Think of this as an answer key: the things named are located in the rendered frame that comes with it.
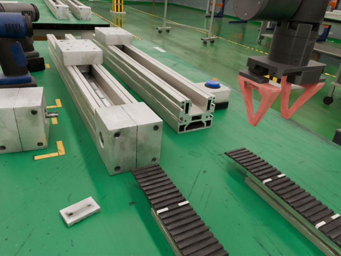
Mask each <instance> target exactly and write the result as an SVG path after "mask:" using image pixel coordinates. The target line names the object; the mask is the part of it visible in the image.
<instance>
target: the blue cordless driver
mask: <svg viewBox="0 0 341 256"><path fill-rule="evenodd" d="M24 15H25V16H22V15H21V13H6V12H0V66H1V68H2V71H3V72H0V89H2V88H28V87H38V85H37V82H36V79H35V77H34V76H31V75H30V72H29V71H28V69H27V67H26V65H27V64H28V62H27V60H26V57H25V54H24V51H23V49H22V46H21V43H20V42H18V41H16V39H25V36H28V37H29V38H31V36H33V28H32V22H31V18H30V16H28V14H24Z"/></svg>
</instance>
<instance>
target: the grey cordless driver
mask: <svg viewBox="0 0 341 256"><path fill-rule="evenodd" d="M0 12H6V13H21V15H22V16H25V15H24V14H28V16H30V18H31V22H37V21H38V20H39V18H40V14H39V10H38V8H37V6H36V5H35V4H30V3H0ZM16 41H18V42H20V43H21V46H22V49H23V51H24V54H25V57H26V60H27V62H28V64H27V65H26V67H27V69H28V71H29V72H30V73H31V72H37V71H43V70H45V63H44V58H43V57H42V56H40V55H39V52H38V51H35V49H34V46H33V43H34V41H33V38H32V36H31V38H29V37H28V36H25V39H16Z"/></svg>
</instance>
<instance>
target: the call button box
mask: <svg viewBox="0 0 341 256"><path fill-rule="evenodd" d="M195 84H196V85H198V86H200V87H201V88H203V89H205V90H206V91H208V92H210V93H211V94H213V95H214V96H216V97H217V98H216V102H214V101H212V103H213V104H214V105H215V109H214V110H220V109H226V108H228V104H229V102H228V101H229V98H230V93H231V89H229V88H228V87H226V86H224V85H222V84H220V86H219V87H210V86H207V85H206V82H202V83H195Z"/></svg>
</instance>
